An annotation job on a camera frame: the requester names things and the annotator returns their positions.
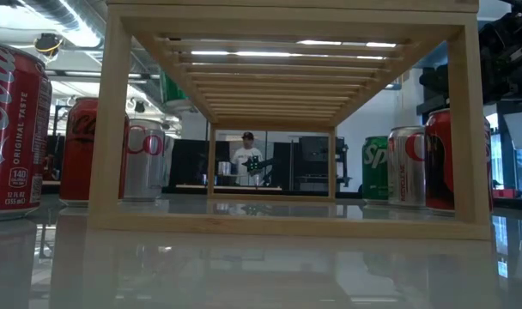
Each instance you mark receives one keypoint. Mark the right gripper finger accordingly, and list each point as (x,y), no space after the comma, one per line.
(435,78)

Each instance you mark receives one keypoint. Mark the red Star Wars Coke can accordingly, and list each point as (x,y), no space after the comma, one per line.
(437,163)

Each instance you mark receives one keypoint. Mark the silver Diet Coke can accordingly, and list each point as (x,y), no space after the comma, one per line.
(145,171)
(404,171)

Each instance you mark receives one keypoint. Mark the green Sprite can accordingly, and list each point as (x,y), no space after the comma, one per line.
(374,171)

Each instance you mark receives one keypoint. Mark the red Coke Zero can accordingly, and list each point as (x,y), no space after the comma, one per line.
(78,150)

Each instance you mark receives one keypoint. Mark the light wooden slatted shelf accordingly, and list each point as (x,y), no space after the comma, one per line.
(111,129)

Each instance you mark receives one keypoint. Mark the small red box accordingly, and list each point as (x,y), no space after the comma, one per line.
(505,193)

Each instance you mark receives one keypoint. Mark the black equipment rack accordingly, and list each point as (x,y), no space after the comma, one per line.
(317,150)

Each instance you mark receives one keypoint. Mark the black partition panel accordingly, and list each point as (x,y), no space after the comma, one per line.
(282,165)
(188,163)

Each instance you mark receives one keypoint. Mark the person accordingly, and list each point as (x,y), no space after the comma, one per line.
(246,154)

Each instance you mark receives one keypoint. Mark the marble-patterned panel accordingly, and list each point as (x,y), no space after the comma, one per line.
(169,163)

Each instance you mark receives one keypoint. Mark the red Coca-Cola Original Taste can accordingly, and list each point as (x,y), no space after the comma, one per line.
(16,129)

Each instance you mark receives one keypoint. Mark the silver ceiling duct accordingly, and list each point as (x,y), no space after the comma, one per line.
(78,26)

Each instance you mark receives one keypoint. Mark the black ceiling camera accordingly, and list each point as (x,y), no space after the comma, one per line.
(47,43)

